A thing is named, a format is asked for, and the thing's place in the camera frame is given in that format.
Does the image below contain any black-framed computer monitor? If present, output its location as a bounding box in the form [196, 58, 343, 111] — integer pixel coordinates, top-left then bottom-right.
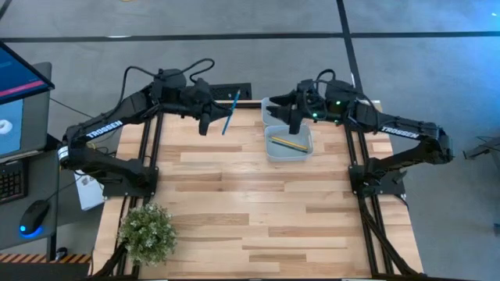
[0, 41, 55, 105]

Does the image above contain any clear plastic container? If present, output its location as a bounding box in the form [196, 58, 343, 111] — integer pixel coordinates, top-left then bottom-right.
[260, 97, 292, 128]
[264, 123, 315, 163]

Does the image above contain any black floor cable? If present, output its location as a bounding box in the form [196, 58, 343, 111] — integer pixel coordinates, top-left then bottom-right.
[49, 97, 102, 123]

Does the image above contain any black perforated floor panel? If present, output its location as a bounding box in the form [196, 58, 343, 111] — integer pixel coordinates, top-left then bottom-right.
[209, 82, 253, 101]

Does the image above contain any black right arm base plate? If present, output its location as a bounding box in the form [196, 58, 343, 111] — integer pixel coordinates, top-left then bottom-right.
[348, 163, 407, 196]

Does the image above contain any blue pencil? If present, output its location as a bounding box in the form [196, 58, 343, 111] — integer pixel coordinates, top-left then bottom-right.
[221, 89, 241, 137]

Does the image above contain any black stand with cable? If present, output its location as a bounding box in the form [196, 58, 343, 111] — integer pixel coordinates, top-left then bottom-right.
[462, 135, 500, 161]

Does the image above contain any grey-framed computer monitor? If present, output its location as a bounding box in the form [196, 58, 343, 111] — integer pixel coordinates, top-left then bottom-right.
[0, 62, 52, 159]

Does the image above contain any green artificial potted plant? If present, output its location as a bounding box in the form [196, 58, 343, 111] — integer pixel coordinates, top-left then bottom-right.
[118, 201, 178, 267]

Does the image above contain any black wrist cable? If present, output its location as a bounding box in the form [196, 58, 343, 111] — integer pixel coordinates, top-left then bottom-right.
[312, 69, 352, 94]
[123, 58, 216, 105]

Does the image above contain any black aluminium table frame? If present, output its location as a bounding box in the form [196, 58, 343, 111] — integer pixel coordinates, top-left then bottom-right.
[91, 100, 429, 281]

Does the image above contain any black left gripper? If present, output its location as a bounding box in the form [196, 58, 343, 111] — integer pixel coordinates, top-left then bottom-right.
[181, 77, 234, 137]

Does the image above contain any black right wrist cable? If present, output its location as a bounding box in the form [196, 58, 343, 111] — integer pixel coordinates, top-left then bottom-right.
[312, 69, 352, 94]

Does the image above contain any black computer mouse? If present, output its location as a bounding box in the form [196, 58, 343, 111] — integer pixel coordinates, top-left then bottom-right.
[19, 199, 51, 237]

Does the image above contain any grey desk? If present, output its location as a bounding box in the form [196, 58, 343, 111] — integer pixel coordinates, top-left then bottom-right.
[0, 150, 60, 251]

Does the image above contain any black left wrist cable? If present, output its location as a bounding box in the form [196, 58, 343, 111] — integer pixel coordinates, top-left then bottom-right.
[123, 58, 216, 105]

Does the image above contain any dark green coloured pencil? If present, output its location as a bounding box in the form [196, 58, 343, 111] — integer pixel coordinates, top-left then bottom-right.
[270, 139, 308, 154]

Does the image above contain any black computer keyboard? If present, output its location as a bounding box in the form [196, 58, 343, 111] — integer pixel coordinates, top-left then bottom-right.
[0, 158, 27, 205]

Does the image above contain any dark grey panel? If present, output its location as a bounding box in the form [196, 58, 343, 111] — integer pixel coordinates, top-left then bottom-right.
[0, 261, 91, 281]

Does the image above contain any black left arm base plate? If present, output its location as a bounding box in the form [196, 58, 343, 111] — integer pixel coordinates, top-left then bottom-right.
[102, 166, 159, 197]

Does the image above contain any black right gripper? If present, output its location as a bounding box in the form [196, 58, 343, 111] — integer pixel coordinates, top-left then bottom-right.
[269, 79, 325, 136]

